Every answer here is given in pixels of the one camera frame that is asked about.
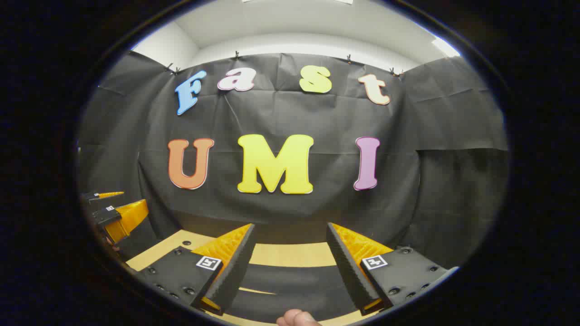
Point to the ceiling light panel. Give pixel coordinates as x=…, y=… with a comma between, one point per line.
x=446, y=47

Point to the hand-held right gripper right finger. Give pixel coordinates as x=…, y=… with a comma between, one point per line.
x=346, y=271

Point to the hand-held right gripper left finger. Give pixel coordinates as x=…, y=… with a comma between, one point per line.
x=235, y=271

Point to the black backdrop cloth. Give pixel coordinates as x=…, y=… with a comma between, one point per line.
x=290, y=113

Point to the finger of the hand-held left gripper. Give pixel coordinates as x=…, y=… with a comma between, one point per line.
x=106, y=217
x=93, y=196

